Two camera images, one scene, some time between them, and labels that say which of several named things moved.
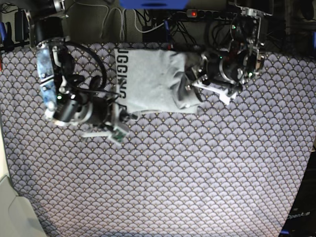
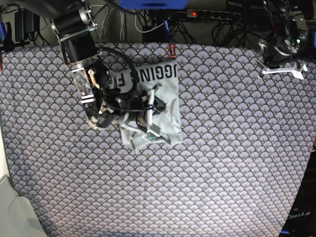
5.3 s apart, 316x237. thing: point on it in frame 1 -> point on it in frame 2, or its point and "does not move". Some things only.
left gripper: x=100 y=110 -> x=131 y=104
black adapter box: x=158 y=35 does not move
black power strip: x=200 y=13 does not move
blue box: x=154 y=4 does not move
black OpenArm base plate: x=301 y=221 does not move
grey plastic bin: x=18 y=217 does not move
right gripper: x=214 y=66 -> x=272 y=52
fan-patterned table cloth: x=229 y=171 does not move
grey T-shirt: x=144 y=78 -> x=149 y=93
